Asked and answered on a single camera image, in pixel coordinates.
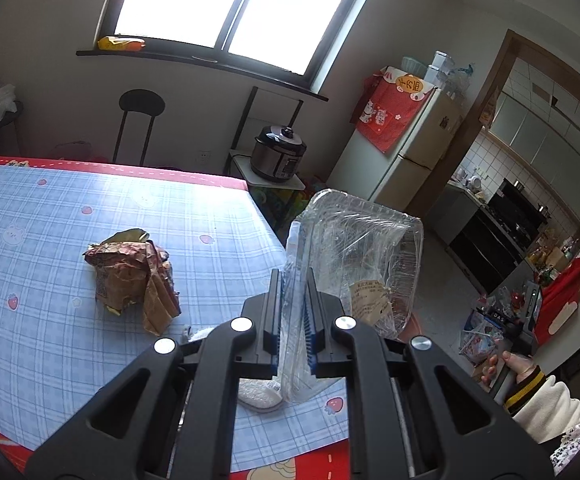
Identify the white plastic shopping bag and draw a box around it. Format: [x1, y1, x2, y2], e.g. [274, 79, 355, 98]
[459, 310, 510, 365]

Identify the black high-back chair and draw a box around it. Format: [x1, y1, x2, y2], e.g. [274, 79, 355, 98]
[111, 88, 168, 167]

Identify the cream two-door refrigerator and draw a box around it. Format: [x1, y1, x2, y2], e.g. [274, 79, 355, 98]
[327, 84, 461, 211]

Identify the crumpled brown paper wrapper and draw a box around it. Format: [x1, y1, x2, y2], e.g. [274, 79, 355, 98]
[83, 228, 180, 336]

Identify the red cloth on refrigerator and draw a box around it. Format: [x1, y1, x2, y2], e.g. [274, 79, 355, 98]
[350, 66, 435, 153]

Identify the yellow snack bag on sill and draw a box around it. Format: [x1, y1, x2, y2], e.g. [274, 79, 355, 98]
[97, 36, 146, 52]

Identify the small white side table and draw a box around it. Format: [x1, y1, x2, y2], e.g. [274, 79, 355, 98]
[225, 148, 308, 221]

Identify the black window frame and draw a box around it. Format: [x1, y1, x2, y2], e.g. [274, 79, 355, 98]
[86, 0, 366, 96]

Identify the black kitchen stove unit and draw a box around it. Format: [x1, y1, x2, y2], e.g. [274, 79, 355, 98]
[450, 179, 548, 294]

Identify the plaid blue tablecloth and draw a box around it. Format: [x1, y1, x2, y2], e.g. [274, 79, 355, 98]
[0, 155, 351, 480]

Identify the person right hand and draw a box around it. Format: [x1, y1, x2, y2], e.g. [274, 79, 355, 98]
[481, 351, 536, 386]

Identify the silver electric pressure cooker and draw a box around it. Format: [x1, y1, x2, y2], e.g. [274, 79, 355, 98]
[251, 125, 306, 182]

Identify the red hanging apron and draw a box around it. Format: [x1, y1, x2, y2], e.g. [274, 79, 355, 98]
[534, 256, 580, 346]

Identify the clear plastic food container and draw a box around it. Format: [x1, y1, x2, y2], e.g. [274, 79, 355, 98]
[277, 188, 424, 404]

